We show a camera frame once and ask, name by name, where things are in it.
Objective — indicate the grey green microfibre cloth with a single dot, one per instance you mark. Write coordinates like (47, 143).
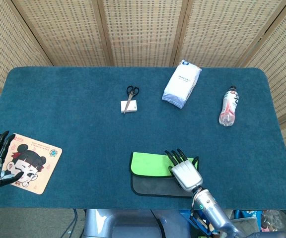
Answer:
(145, 166)

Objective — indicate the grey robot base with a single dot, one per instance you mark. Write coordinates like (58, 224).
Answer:
(123, 223)

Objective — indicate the small white paper box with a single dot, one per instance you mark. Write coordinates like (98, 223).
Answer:
(133, 106)

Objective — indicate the teal table cover mat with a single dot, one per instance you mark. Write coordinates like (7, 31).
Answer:
(71, 111)

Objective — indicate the clear plastic drink bottle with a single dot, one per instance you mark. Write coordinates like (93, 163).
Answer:
(228, 106)

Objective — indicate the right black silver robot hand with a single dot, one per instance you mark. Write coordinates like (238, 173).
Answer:
(186, 173)

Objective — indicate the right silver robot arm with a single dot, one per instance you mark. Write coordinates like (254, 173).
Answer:
(212, 210)

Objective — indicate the grey folded cloth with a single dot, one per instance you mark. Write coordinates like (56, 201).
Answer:
(244, 223)

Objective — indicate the cartoon girl mouse pad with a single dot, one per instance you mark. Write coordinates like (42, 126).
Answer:
(41, 158)

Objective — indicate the woven wooden folding screen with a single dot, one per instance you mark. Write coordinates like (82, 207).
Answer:
(143, 29)

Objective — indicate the white tissue pack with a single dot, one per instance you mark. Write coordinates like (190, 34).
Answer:
(180, 84)

